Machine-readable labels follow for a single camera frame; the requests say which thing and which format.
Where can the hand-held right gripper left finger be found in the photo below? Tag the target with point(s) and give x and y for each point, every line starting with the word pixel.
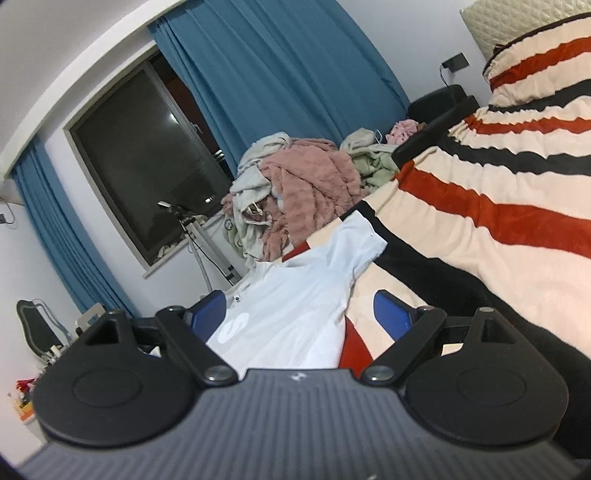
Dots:
pixel 207 318

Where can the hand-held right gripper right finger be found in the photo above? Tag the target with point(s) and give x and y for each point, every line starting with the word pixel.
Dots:
pixel 395 318

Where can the white t-shirt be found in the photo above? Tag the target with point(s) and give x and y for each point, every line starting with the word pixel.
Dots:
pixel 300 300

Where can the white windowsill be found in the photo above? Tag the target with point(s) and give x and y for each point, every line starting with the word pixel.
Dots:
pixel 166 258

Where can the silver tripod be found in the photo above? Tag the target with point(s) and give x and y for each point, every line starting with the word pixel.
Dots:
pixel 203 240

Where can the green printed blanket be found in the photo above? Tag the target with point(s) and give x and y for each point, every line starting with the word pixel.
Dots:
pixel 238 235

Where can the white and black chair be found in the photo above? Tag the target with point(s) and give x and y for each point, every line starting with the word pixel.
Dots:
pixel 90 318

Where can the striped fleece blanket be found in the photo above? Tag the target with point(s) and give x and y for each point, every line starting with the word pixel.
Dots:
pixel 485 194

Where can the grey hooded sweatshirt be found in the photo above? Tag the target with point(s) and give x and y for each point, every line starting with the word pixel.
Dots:
pixel 254 170

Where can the row of cosmetic bottles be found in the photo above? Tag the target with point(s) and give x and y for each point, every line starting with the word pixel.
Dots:
pixel 54 354

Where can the pale green cloth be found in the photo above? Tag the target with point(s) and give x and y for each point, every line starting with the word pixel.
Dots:
pixel 374 161

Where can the pink fluffy blanket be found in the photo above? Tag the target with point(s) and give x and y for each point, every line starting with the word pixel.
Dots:
pixel 309 184

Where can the narrow blue curtain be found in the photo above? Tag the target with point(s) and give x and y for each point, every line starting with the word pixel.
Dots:
pixel 69 230

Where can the dark window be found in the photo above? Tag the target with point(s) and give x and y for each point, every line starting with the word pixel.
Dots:
pixel 147 161

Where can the wavy dressing mirror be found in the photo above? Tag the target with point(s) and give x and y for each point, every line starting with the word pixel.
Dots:
pixel 37 327

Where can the cream cloth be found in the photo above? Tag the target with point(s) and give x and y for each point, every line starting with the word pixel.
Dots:
pixel 360 137

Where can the small pink garment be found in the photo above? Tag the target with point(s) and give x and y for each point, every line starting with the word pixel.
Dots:
pixel 401 130

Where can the red toy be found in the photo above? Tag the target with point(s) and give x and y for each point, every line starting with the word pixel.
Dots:
pixel 27 385

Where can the black sofa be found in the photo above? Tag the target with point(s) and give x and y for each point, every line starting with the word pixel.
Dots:
pixel 438 110

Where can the wide blue curtain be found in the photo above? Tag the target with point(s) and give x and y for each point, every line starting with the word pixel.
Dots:
pixel 277 69

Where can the cream quilted headboard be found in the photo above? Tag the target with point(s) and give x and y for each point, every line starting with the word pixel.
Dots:
pixel 517 23

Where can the wall socket with plug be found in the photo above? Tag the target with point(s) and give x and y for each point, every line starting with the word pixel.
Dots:
pixel 455 61

